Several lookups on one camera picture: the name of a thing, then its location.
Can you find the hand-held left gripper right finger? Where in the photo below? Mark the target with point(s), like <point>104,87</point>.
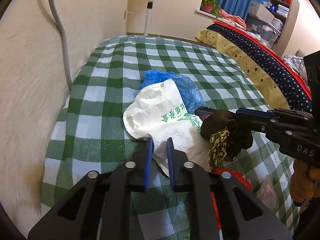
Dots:
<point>170,165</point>

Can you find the white paper bag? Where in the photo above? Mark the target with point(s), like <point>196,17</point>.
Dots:
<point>150,110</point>

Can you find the dark floral cloth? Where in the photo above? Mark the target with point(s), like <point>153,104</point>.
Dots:
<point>220,127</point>

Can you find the navy star blanket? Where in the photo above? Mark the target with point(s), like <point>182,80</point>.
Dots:
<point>275,67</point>

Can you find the person's right hand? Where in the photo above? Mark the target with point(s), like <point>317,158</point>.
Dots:
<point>301,180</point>

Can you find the yellow star bedsheet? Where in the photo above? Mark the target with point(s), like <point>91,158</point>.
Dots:
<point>237,52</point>

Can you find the white wall outlet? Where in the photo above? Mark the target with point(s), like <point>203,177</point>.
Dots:
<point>125,15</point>

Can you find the potted green plant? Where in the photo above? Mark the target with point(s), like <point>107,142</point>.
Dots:
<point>207,7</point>

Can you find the white windowsill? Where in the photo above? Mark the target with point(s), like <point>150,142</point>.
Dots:
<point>200,11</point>

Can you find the wooden bookshelf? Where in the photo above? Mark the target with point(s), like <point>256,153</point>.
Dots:
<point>280,5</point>

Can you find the green checkered tablecloth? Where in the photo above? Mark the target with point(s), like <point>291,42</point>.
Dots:
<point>112,100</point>

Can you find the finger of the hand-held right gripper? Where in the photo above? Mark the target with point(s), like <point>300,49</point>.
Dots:
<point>262,128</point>
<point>255,113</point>

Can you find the striped quilt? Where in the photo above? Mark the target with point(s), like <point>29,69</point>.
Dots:
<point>295,61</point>

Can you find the white carton box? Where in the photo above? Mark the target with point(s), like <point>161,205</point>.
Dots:
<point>261,9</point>

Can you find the blue plastic bag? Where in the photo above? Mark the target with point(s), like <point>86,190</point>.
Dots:
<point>187,92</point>

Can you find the clear storage box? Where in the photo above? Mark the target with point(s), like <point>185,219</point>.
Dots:
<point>265,32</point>

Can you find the pink cloth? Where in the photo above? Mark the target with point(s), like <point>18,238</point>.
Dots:
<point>232,18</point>

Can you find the clear plastic bag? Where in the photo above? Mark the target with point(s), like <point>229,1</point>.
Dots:
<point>268,190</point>

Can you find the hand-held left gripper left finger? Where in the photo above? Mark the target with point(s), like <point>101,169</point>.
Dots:
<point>149,165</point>

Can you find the white lidded container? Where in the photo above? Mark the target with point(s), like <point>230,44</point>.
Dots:
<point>278,24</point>

